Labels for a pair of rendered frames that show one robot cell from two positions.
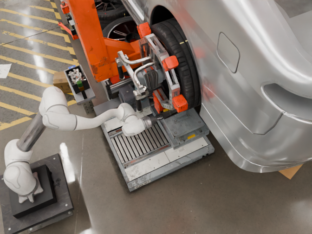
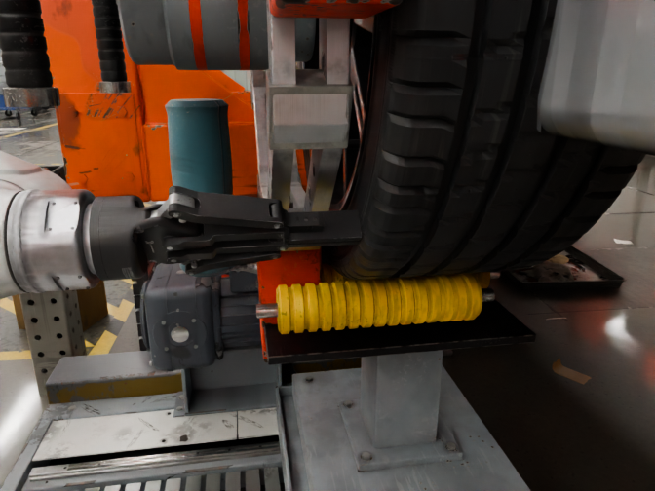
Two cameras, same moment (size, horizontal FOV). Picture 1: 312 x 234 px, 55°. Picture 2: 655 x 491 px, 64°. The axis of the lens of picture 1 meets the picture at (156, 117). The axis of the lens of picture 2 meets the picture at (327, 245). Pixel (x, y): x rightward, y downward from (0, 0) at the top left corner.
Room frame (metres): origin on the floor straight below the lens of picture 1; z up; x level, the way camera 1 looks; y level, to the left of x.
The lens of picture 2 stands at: (0.81, -0.24, 0.78)
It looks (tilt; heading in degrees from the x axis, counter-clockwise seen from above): 18 degrees down; 11
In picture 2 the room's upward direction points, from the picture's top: straight up
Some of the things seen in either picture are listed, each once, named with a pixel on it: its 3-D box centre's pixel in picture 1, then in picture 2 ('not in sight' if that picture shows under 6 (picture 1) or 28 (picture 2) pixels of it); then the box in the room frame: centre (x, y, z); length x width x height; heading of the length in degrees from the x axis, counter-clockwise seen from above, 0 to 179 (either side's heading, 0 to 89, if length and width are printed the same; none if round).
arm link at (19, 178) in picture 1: (18, 177); not in sight; (0.90, 1.00, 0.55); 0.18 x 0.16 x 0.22; 16
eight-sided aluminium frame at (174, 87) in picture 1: (158, 73); (280, 9); (1.48, -0.05, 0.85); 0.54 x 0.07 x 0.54; 21
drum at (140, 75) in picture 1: (149, 76); (219, 7); (1.45, 0.02, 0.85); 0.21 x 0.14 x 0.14; 111
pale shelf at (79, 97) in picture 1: (79, 83); not in sight; (1.82, 0.66, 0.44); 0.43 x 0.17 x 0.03; 21
